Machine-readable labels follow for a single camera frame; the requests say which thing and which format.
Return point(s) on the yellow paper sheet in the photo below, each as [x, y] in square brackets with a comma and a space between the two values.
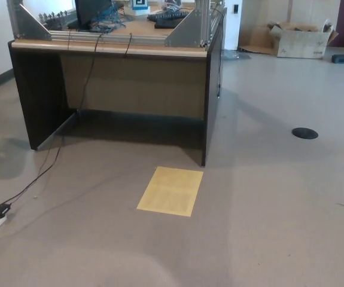
[170, 191]

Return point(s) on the dark wooden desk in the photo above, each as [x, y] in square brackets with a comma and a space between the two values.
[144, 77]

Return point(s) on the clear plastic bag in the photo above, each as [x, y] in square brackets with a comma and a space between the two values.
[236, 54]

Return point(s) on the black flat device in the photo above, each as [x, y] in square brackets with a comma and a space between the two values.
[167, 23]

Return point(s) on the black keyboard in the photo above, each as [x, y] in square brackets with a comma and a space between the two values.
[165, 15]

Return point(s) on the black round floor cover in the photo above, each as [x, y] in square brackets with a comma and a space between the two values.
[304, 133]

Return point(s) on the flat cardboard sheet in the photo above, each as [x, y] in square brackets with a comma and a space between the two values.
[255, 39]

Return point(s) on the white box with fiducial marker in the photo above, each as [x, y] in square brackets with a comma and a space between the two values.
[140, 9]

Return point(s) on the black monitor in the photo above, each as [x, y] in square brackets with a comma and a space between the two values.
[85, 12]

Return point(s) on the open cardboard box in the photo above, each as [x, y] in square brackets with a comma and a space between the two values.
[303, 45]

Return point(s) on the row of metal fittings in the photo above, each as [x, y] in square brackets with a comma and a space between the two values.
[58, 18]

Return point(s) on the black power adapter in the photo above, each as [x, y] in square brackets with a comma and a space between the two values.
[1, 210]

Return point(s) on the aluminium profile frame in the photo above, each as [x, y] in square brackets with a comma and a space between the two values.
[180, 36]

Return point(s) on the wall switch panel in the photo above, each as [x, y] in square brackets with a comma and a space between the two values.
[236, 9]

